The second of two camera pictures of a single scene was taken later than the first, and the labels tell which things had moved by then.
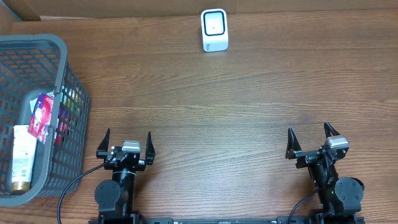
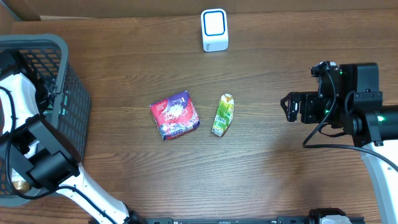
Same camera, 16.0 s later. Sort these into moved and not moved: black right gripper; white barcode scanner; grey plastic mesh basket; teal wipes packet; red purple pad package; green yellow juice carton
Moved: black right gripper; green yellow juice carton; red purple pad package; teal wipes packet
Not moved: white barcode scanner; grey plastic mesh basket
